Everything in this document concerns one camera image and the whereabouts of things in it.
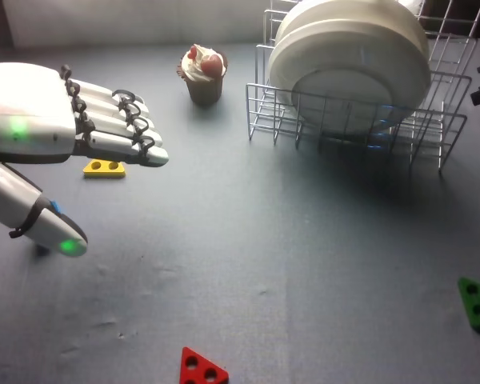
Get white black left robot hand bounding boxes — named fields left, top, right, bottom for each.
left=0, top=62, right=170, bottom=258

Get white plate small ginkgo prints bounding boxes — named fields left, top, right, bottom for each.
left=267, top=15, right=432, bottom=135

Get yellow triangle block three holes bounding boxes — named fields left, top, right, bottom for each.
left=82, top=158, right=127, bottom=179

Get white backdrop sheet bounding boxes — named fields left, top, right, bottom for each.
left=2, top=0, right=273, bottom=47

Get cupcake with cream and strawberries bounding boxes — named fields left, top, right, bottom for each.
left=175, top=43, right=230, bottom=107

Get red triangle block three holes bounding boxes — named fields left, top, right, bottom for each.
left=178, top=346, right=230, bottom=384

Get green triangle block three holes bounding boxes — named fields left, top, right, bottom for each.
left=457, top=276, right=480, bottom=334

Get silver wire dish rack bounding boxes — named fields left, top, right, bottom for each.
left=246, top=0, right=480, bottom=173

